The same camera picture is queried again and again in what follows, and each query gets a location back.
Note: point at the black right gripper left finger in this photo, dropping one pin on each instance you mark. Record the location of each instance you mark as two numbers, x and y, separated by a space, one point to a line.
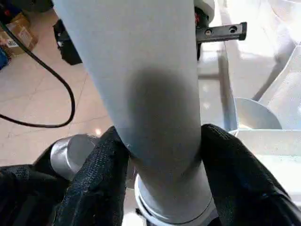
94 188

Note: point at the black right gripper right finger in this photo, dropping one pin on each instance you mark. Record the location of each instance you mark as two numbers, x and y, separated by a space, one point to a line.
247 193

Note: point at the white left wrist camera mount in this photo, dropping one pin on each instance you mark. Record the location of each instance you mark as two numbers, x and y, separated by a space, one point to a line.
208 9

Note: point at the white plastic table leg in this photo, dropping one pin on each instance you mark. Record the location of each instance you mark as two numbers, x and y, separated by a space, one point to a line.
141 58

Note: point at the brown cardboard box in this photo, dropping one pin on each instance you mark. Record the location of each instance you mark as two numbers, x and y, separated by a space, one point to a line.
18 35

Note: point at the silver robot leg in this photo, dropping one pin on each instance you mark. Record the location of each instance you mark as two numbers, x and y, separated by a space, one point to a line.
70 153

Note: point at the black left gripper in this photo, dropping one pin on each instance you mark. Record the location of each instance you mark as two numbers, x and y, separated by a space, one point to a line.
221 33

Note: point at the black bag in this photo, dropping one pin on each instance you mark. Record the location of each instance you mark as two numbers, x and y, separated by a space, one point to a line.
68 44

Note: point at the white plastic table top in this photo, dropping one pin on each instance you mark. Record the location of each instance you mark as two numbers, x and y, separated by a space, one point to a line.
270 94

